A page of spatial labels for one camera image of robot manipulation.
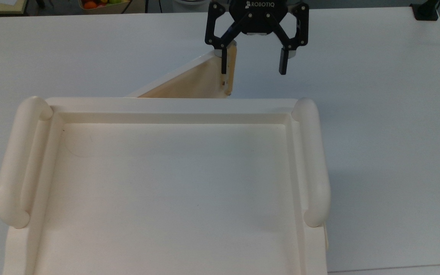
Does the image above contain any fruit basket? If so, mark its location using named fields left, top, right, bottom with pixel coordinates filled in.
left=78, top=0, right=133, bottom=15

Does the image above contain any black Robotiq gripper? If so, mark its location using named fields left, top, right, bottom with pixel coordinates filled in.
left=204, top=0, right=310, bottom=75

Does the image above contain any cream cabinet carry handle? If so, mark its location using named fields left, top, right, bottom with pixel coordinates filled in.
left=0, top=95, right=53, bottom=230
left=292, top=97, right=331, bottom=228

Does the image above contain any cream plastic cabinet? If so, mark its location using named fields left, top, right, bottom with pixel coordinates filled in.
left=0, top=95, right=331, bottom=275

